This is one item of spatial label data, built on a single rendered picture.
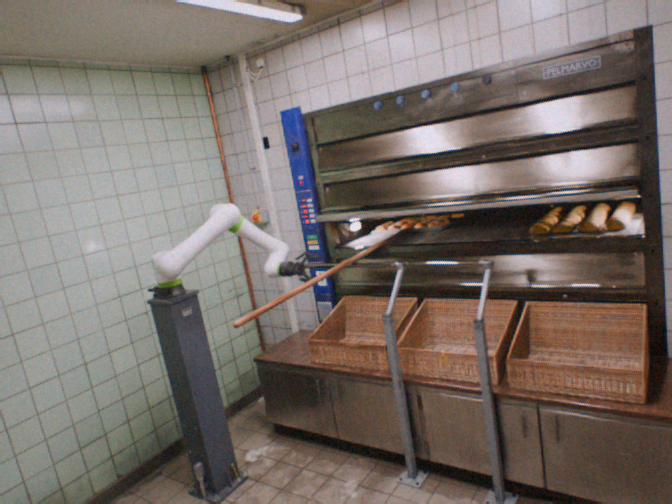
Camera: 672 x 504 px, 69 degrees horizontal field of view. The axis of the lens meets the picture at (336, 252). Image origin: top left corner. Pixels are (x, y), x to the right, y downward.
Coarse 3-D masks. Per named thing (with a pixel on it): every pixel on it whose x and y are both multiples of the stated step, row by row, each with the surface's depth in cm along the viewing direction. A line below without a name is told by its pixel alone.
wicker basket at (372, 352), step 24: (336, 312) 325; (360, 312) 327; (384, 312) 316; (408, 312) 293; (312, 336) 303; (336, 336) 324; (360, 336) 326; (384, 336) 316; (312, 360) 301; (336, 360) 291; (360, 360) 280; (384, 360) 271
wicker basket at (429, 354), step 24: (432, 312) 295; (456, 312) 287; (504, 312) 271; (408, 336) 277; (432, 336) 296; (504, 336) 246; (408, 360) 261; (432, 360) 252; (456, 360) 245; (504, 360) 245
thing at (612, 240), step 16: (496, 240) 273; (512, 240) 266; (528, 240) 260; (544, 240) 254; (560, 240) 249; (576, 240) 245; (592, 240) 241; (608, 240) 237; (624, 240) 233; (640, 240) 229
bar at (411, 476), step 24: (312, 264) 299; (336, 264) 289; (360, 264) 278; (384, 264) 269; (408, 264) 260; (432, 264) 252; (456, 264) 244; (480, 264) 237; (480, 312) 225; (480, 336) 222; (480, 360) 225; (408, 432) 262; (408, 456) 264; (408, 480) 266
